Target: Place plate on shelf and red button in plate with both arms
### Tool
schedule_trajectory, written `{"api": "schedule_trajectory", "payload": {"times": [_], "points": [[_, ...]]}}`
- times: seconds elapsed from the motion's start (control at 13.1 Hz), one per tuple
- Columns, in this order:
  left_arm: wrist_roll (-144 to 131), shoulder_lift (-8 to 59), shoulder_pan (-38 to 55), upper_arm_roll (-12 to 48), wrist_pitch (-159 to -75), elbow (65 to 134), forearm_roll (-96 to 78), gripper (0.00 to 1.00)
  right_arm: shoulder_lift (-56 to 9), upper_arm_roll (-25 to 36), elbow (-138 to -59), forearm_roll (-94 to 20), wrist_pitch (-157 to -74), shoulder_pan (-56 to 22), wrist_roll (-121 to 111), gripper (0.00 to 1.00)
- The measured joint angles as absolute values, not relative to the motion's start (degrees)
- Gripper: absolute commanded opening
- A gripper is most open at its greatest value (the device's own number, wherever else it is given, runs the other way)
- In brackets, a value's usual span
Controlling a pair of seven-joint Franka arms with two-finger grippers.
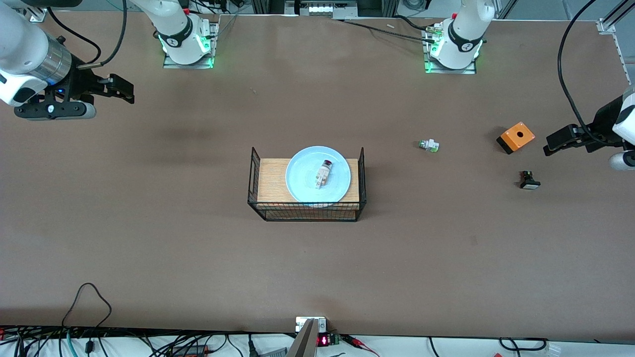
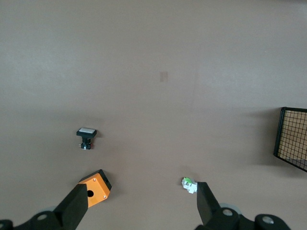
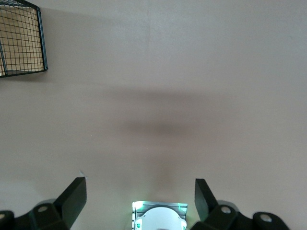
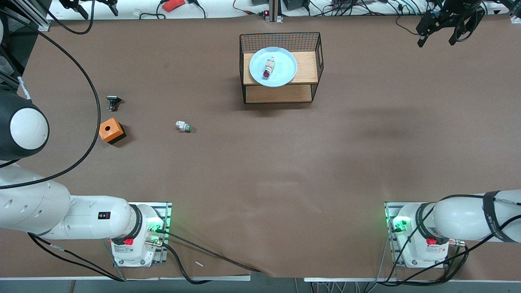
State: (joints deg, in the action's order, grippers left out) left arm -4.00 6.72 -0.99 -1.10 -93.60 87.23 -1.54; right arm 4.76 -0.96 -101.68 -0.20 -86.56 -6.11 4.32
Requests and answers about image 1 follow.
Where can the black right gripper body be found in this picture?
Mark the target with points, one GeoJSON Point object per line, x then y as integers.
{"type": "Point", "coordinates": [81, 81]}

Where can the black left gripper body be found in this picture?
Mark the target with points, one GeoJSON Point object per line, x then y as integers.
{"type": "Point", "coordinates": [602, 124]}

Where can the light blue round plate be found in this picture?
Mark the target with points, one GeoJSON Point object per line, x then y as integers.
{"type": "Point", "coordinates": [302, 173]}

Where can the red push button switch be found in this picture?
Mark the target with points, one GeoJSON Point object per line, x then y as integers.
{"type": "Point", "coordinates": [323, 174]}

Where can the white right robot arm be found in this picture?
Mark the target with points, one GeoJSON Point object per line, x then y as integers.
{"type": "Point", "coordinates": [20, 44]}

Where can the black square push button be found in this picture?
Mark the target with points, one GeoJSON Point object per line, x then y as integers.
{"type": "Point", "coordinates": [529, 182]}

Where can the black power adapter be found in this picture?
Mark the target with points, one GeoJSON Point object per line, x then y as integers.
{"type": "Point", "coordinates": [191, 350]}

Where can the red clip leads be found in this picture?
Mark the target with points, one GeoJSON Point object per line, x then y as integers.
{"type": "Point", "coordinates": [359, 344]}

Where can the small red display board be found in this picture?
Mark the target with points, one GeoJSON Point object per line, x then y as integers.
{"type": "Point", "coordinates": [325, 340]}

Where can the orange button enclosure box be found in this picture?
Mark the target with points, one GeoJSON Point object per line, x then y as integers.
{"type": "Point", "coordinates": [517, 135]}

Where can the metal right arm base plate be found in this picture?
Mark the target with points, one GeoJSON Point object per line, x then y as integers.
{"type": "Point", "coordinates": [211, 49]}

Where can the aluminium frame corner profile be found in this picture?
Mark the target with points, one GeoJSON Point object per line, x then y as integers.
{"type": "Point", "coordinates": [607, 22]}

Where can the green push button switch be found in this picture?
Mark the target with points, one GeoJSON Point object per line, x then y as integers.
{"type": "Point", "coordinates": [429, 145]}

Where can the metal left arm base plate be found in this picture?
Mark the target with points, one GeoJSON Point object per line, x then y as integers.
{"type": "Point", "coordinates": [449, 71]}

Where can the white mounting bracket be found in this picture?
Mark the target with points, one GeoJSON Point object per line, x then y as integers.
{"type": "Point", "coordinates": [299, 323]}

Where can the grey camera mounting post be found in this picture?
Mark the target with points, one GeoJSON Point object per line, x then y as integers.
{"type": "Point", "coordinates": [303, 342]}

